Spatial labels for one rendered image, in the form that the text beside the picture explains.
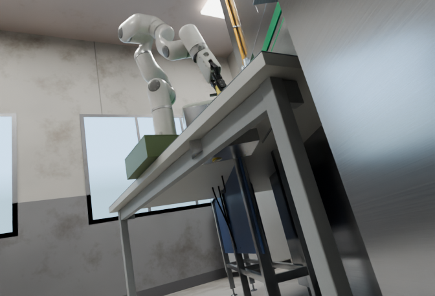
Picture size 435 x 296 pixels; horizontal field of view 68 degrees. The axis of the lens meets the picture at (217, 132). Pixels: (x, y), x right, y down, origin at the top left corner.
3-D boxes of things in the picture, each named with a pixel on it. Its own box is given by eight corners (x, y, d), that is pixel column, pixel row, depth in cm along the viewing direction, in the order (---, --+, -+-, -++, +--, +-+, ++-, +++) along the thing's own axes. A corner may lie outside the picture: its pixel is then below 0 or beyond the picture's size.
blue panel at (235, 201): (309, 243, 119) (278, 136, 133) (264, 254, 117) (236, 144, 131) (245, 248, 268) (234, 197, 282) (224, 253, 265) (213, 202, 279)
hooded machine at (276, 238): (268, 265, 449) (245, 170, 495) (297, 261, 402) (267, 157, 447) (226, 278, 413) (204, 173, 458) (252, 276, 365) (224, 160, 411)
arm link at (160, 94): (146, 111, 139) (142, 78, 144) (159, 120, 151) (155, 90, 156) (167, 104, 137) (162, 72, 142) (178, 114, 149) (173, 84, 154)
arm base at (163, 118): (155, 138, 128) (150, 103, 133) (141, 149, 137) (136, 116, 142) (187, 140, 138) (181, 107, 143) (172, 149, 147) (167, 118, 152)
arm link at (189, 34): (169, 49, 132) (188, 46, 138) (180, 69, 129) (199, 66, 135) (180, 22, 120) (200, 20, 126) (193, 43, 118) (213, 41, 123)
